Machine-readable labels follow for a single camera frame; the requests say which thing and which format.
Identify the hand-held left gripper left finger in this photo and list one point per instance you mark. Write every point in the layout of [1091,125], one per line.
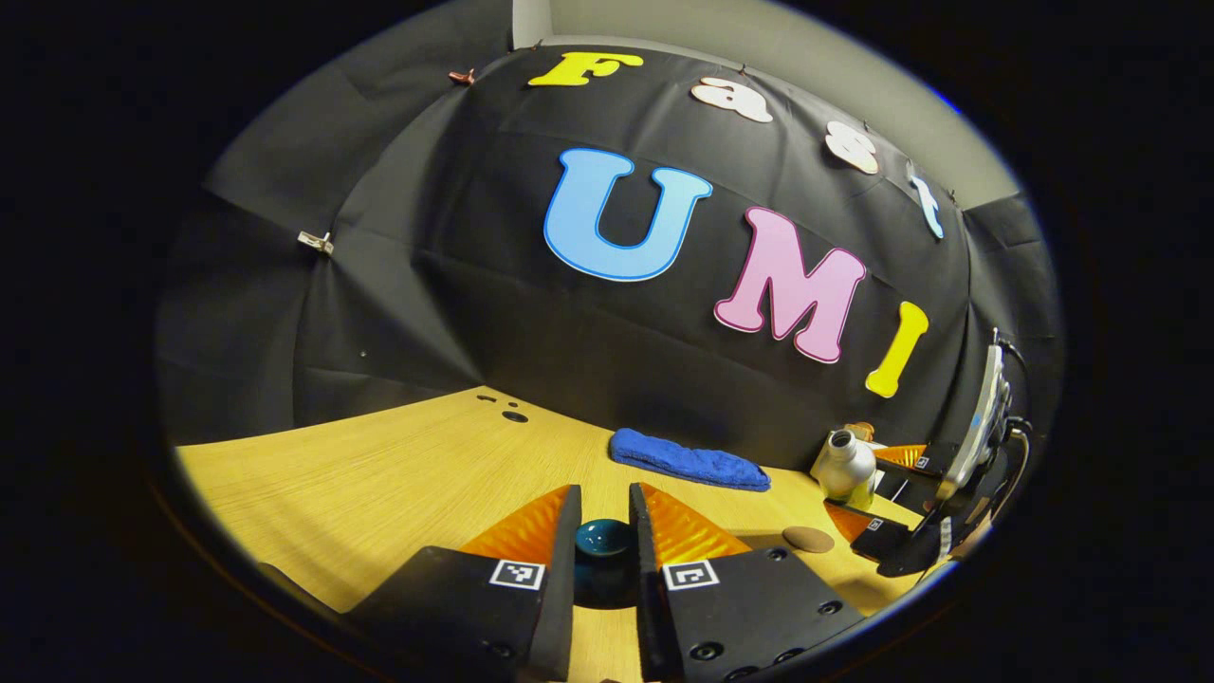
[560,588]

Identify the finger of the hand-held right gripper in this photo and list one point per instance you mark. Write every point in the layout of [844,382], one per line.
[915,479]
[896,545]

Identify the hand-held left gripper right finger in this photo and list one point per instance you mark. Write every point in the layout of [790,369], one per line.
[647,588]

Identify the silver green-label water bottle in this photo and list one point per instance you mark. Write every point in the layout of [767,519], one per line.
[844,470]

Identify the round brown coaster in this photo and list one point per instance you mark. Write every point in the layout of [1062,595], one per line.
[808,540]

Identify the toast slice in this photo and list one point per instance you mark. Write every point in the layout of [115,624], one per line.
[861,430]

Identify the blue towel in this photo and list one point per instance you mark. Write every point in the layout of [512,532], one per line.
[688,462]

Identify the black backdrop cloth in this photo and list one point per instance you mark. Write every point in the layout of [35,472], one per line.
[474,285]

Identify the silver metal clip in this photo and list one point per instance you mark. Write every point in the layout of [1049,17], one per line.
[316,242]

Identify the copper metal clip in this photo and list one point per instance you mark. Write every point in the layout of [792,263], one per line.
[462,77]

